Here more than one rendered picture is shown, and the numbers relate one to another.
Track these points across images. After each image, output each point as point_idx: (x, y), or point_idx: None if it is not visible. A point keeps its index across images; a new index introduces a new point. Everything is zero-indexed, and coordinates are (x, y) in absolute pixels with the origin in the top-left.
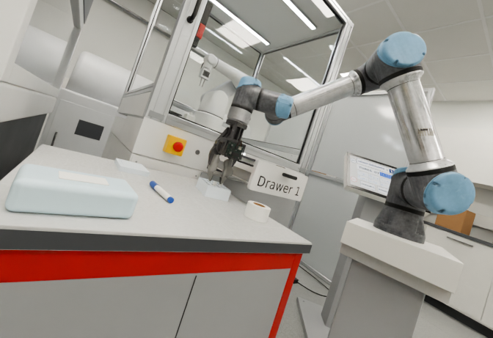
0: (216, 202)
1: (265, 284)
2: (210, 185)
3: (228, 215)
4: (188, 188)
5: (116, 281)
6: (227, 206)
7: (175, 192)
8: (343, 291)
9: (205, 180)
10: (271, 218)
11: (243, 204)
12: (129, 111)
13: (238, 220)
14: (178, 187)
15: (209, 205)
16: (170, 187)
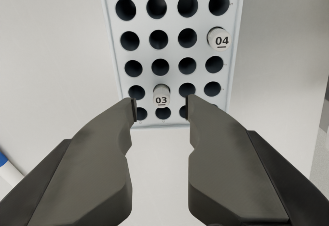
0: (161, 142)
1: None
2: (145, 97)
3: (162, 205)
4: (76, 49)
5: None
6: (187, 152)
7: (45, 138)
8: None
9: None
10: (305, 169)
11: (297, 81)
12: None
13: (178, 213)
14: (38, 68)
15: (131, 175)
16: (18, 96)
